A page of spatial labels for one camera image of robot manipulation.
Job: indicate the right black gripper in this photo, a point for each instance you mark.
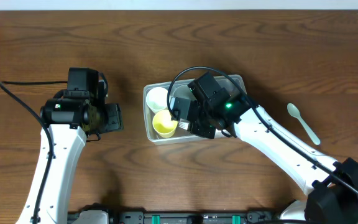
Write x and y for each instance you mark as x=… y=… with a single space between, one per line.
x=182 y=109

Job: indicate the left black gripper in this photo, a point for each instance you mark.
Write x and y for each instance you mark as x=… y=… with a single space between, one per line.
x=112 y=117

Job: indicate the yellow plastic cup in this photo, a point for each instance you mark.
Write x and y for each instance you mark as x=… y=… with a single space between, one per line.
x=163 y=124

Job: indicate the white plastic cup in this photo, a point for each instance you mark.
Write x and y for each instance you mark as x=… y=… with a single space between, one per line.
x=156 y=99

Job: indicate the pale green plastic spoon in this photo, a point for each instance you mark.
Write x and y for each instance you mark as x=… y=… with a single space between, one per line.
x=294 y=112

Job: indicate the grey plastic cup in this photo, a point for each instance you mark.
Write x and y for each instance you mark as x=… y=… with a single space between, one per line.
x=184 y=92

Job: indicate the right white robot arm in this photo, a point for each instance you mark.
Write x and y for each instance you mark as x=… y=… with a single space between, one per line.
x=331 y=187

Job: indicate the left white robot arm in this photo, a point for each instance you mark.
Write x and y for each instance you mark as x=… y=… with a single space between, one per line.
x=68 y=119

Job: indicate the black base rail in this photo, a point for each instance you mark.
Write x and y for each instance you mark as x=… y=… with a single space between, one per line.
x=141 y=216

